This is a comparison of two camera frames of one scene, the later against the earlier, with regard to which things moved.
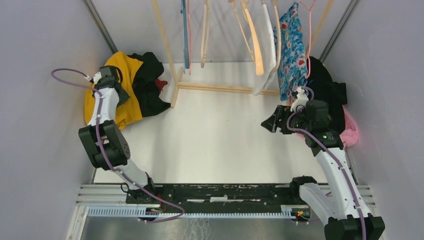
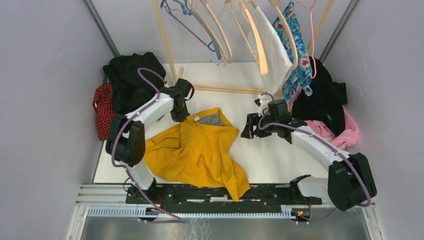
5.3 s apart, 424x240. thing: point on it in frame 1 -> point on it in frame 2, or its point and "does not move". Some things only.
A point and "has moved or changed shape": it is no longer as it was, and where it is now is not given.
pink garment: (349, 136) does not move
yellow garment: (129, 112) -> (195, 152)
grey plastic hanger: (183, 10) -> (166, 4)
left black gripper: (124, 98) -> (182, 116)
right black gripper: (271, 123) -> (247, 132)
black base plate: (216, 196) does not move
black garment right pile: (324, 88) does not move
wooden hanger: (274, 3) -> (275, 3)
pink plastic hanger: (310, 10) has moved or changed shape
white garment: (263, 20) has moved or changed shape
